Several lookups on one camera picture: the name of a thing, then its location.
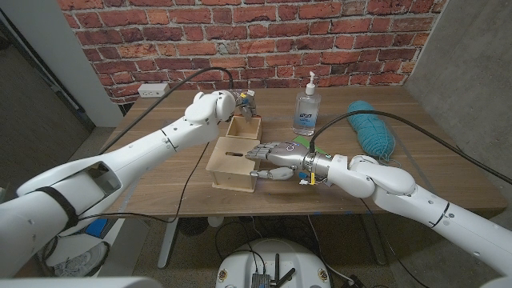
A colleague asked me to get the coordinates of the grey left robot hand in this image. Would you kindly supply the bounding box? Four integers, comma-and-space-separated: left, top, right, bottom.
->
231, 89, 259, 123

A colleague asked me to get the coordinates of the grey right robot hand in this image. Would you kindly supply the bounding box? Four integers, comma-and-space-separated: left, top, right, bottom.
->
244, 141, 334, 186

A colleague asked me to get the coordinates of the wooden drawer with red front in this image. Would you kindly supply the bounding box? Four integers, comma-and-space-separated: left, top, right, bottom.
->
225, 114, 263, 141

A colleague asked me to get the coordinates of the wooden box with slot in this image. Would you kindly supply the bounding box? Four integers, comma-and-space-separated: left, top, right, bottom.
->
205, 136, 262, 194

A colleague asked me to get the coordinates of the green and white package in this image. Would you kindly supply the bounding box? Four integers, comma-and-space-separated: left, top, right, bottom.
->
291, 135, 327, 155

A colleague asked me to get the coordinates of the clear hand sanitizer pump bottle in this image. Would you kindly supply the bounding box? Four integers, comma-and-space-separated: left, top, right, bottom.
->
292, 71, 322, 137

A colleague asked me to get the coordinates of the teal yarn skein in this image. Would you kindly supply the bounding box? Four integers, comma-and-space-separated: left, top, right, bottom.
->
346, 100, 396, 161

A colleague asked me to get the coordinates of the small grey computer box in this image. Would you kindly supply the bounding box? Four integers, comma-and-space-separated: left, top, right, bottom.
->
250, 273, 271, 288

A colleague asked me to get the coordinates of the white power outlet strip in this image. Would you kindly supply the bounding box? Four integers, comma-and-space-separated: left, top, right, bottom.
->
137, 82, 171, 99

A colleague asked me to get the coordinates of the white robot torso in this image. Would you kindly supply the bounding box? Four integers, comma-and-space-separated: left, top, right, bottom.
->
215, 238, 332, 288

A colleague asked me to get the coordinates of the red brick print backdrop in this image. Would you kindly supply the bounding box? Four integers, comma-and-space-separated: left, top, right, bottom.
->
57, 0, 448, 106

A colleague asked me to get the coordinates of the dark table leg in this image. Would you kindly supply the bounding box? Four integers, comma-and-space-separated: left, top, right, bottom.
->
362, 214, 388, 266

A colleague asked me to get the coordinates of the white table leg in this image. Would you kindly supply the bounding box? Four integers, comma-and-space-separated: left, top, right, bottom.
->
158, 218, 179, 270

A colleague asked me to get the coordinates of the grey sneaker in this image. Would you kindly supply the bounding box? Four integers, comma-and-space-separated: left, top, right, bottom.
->
54, 242, 109, 278

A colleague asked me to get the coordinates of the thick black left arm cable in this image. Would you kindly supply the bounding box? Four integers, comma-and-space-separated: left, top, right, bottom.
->
98, 66, 235, 155

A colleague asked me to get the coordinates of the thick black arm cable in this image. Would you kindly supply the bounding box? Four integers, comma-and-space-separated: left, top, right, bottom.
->
309, 110, 512, 186
98, 66, 235, 155

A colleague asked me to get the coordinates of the thin black left wrist wire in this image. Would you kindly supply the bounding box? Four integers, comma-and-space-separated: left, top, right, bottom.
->
78, 142, 211, 224

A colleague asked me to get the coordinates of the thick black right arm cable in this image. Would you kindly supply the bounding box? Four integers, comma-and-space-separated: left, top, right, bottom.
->
309, 110, 512, 186

